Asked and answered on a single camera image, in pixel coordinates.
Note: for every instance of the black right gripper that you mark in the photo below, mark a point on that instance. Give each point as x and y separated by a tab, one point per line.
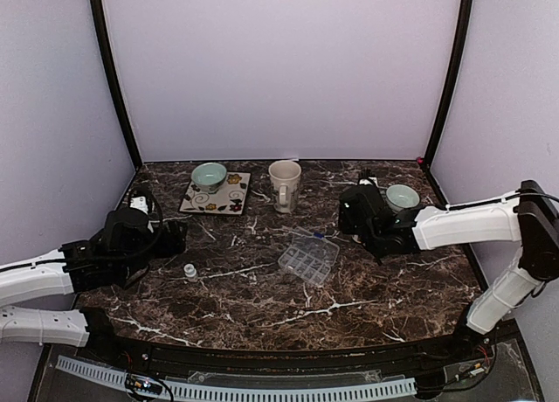
346	225

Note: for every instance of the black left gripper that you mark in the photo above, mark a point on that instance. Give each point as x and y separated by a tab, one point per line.
177	240

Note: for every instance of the small white bottle cap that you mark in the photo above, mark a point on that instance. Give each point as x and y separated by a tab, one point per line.
190	273

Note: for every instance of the clear plastic pill organizer box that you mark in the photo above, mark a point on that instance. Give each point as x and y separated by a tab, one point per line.
310	257

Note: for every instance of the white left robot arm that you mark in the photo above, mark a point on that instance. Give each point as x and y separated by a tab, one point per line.
118	255

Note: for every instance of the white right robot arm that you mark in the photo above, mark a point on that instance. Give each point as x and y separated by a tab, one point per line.
527	216

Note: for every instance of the right celadon green bowl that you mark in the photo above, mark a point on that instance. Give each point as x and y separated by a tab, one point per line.
401	197

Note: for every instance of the celadon green bowl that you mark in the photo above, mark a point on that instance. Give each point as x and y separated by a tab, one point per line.
208	177
401	197

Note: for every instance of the left celadon green bowl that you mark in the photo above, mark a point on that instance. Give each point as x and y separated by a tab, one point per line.
208	177

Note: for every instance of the floral square coaster tile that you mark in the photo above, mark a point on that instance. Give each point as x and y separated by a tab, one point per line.
228	199

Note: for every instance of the beige ceramic mug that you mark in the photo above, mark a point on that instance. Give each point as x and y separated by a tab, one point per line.
285	180

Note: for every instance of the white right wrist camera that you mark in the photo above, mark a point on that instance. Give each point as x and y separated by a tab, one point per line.
366	177

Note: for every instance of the white slotted cable duct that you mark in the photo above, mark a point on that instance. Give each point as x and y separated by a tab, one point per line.
145	387

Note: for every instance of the black front table rail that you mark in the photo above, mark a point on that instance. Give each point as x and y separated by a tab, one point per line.
166	359

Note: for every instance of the black right frame post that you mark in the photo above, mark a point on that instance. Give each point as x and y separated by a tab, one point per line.
452	74

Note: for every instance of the black frame post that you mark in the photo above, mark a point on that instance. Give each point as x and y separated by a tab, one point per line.
113	82
452	74

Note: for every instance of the black left frame post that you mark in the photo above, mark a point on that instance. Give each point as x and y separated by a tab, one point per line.
113	82

